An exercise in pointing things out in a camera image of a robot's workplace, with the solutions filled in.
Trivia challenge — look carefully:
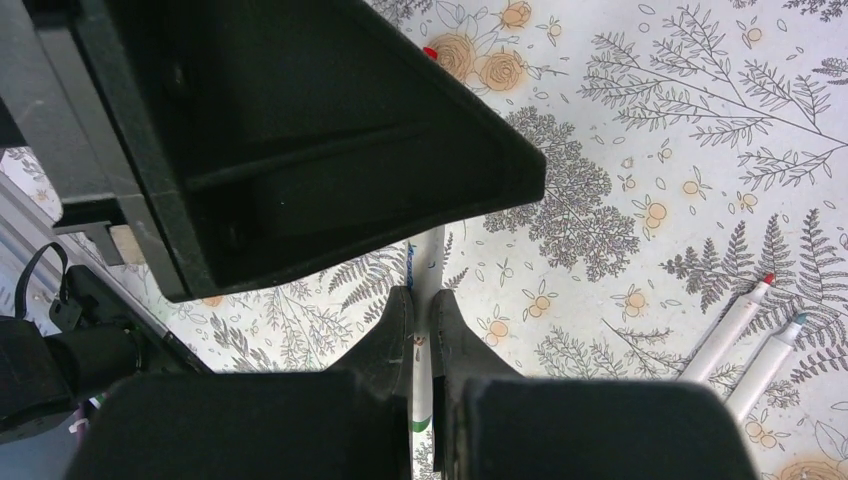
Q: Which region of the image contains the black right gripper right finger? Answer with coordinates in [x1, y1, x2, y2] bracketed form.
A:
[430, 290, 756, 479]

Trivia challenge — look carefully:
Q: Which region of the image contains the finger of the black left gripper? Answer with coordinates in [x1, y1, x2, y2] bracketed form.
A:
[75, 1, 546, 302]

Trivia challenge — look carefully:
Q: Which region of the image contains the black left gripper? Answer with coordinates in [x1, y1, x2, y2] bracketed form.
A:
[1, 1, 153, 265]

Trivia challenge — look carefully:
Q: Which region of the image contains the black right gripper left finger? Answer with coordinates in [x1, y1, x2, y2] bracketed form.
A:
[66, 287, 414, 479]

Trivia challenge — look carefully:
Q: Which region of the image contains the orange cap green-end marker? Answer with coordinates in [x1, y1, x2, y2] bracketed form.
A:
[405, 225, 446, 480]

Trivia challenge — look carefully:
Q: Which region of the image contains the green cap red-end marker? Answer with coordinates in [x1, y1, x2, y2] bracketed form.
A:
[677, 272, 776, 383]

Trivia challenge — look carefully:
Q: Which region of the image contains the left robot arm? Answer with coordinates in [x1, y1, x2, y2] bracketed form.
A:
[1, 1, 546, 443]

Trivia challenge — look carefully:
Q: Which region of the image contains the floral table mat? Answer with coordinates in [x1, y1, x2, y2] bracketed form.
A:
[1, 1, 847, 479]

